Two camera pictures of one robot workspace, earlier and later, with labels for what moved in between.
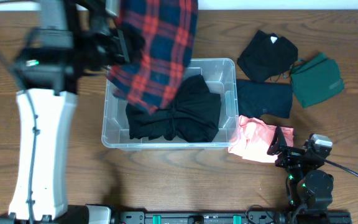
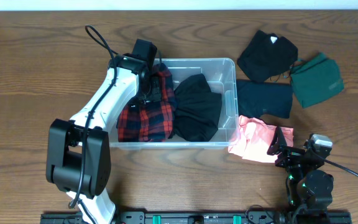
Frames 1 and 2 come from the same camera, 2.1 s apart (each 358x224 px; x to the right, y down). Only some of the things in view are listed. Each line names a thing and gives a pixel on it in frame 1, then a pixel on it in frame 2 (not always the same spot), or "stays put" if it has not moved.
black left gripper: x=121 y=55 to x=156 y=94
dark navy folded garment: x=257 y=98 stays put
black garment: x=192 y=117 stays put
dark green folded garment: x=314 y=78 stays put
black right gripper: x=291 y=154 stays put
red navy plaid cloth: x=168 y=28 to x=149 y=120
